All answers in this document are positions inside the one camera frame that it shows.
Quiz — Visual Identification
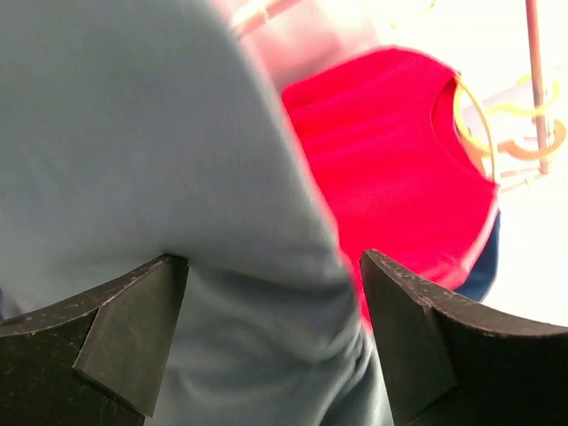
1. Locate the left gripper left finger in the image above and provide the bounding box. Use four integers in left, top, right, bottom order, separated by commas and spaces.
1, 256, 188, 426

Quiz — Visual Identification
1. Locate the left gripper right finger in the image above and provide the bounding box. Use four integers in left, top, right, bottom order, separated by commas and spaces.
360, 250, 567, 426

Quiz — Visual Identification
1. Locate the navy blue t-shirt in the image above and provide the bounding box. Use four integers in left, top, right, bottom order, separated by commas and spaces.
455, 210, 501, 302

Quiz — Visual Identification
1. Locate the grey-blue t-shirt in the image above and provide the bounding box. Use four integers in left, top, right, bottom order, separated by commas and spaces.
1, 1, 392, 425

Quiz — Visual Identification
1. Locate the white clothes rack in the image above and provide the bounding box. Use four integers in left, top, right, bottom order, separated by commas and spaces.
231, 1, 560, 163

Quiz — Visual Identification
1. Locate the red t-shirt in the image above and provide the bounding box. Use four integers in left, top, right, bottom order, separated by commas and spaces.
280, 47, 501, 329

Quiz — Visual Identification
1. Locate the wooden hanger holding red shirt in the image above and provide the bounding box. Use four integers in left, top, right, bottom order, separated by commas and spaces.
453, 74, 501, 184

